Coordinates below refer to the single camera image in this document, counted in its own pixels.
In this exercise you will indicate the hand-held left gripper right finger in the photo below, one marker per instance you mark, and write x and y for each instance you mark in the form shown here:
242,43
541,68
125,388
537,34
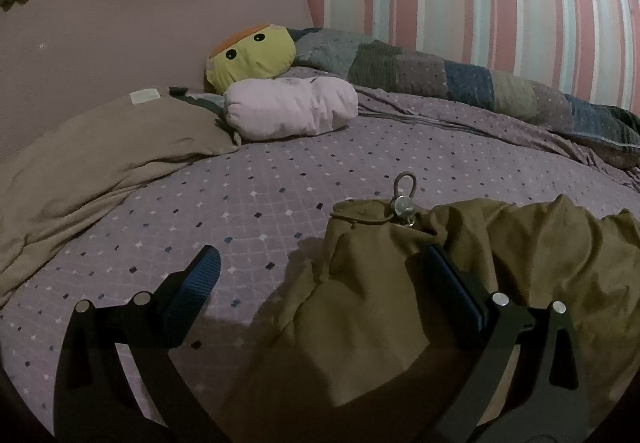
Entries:
452,283

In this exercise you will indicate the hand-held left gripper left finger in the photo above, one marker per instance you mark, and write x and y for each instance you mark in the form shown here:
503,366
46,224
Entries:
195,283

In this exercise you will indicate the olive brown large garment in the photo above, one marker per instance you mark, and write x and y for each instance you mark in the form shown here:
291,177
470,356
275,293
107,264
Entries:
375,283

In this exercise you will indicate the purple dotted bed sheet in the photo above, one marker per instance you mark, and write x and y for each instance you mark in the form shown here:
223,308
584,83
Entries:
250,183

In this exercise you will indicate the tan pillow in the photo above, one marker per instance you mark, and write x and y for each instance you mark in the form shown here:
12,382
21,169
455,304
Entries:
100,158

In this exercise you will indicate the dark grey cloth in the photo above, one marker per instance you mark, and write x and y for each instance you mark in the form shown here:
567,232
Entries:
200,103

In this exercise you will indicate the pink roll pillow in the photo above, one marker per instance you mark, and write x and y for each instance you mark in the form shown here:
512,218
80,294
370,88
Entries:
290,108

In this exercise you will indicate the patchwork quilt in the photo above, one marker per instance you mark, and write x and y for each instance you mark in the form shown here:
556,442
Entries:
425,68

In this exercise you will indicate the yellow plush face pillow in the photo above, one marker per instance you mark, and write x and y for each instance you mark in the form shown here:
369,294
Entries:
250,58

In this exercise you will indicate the pink upholstered headboard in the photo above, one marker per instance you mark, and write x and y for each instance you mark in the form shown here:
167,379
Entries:
125,23

